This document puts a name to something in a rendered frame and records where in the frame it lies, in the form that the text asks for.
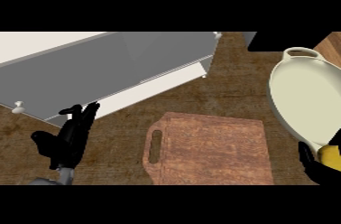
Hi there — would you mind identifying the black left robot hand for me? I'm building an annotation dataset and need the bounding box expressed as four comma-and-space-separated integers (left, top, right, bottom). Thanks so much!
30, 101, 102, 172

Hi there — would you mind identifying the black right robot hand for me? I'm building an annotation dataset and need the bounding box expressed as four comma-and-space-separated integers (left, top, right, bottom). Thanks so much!
297, 136, 341, 186

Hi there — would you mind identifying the yellow lemon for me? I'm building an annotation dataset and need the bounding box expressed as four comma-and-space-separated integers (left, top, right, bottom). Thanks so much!
316, 144, 341, 172

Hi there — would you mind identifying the brown wooden cutting board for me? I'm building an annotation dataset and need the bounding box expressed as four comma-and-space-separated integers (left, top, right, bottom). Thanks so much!
142, 111, 276, 186

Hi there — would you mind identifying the white drawer front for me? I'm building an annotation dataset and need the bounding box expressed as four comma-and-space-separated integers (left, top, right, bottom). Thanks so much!
92, 61, 210, 120

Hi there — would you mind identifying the grey open drawer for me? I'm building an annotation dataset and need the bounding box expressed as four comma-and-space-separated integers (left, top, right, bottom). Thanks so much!
0, 32, 220, 128

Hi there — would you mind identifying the white cabinet top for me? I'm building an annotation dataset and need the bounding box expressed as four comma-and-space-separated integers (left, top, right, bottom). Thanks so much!
0, 32, 111, 65

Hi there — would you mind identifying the black appliance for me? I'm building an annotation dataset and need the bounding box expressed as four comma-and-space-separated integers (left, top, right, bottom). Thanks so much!
247, 32, 334, 52

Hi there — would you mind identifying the cream pot with handle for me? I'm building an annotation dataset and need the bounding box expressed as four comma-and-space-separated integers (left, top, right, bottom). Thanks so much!
266, 46, 341, 154

